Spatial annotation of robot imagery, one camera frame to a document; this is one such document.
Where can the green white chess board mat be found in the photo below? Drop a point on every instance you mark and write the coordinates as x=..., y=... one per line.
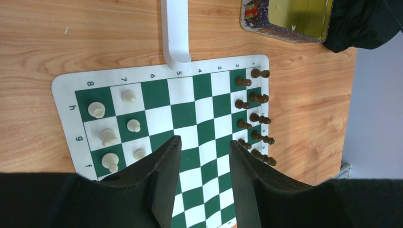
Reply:
x=198, y=105

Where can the dark brown chess knight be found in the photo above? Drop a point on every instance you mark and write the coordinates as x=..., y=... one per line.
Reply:
x=258, y=98

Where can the decorated gold tin box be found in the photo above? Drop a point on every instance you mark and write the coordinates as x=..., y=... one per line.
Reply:
x=294, y=21

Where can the dark brown chess piece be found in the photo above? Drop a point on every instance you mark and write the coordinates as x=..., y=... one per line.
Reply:
x=264, y=158
x=254, y=117
x=266, y=139

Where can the dark brown chess rook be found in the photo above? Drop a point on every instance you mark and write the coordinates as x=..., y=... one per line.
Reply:
x=255, y=73

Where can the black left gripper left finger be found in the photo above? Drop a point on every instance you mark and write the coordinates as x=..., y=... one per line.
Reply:
x=139, y=196

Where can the white chess piece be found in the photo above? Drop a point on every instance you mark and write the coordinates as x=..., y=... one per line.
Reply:
x=110, y=161
x=108, y=138
x=96, y=110

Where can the white stand base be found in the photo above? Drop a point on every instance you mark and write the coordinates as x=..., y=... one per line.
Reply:
x=175, y=33

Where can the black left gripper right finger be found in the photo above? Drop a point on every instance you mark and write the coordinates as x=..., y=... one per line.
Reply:
x=267, y=198

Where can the black cloth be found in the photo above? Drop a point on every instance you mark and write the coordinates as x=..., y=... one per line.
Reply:
x=364, y=24

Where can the white chess pawn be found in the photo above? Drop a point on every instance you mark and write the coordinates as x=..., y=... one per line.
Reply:
x=129, y=96
x=133, y=125
x=139, y=154

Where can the dark brown chess pawn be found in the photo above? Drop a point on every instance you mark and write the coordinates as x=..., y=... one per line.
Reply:
x=241, y=104
x=245, y=144
x=243, y=124
x=242, y=81

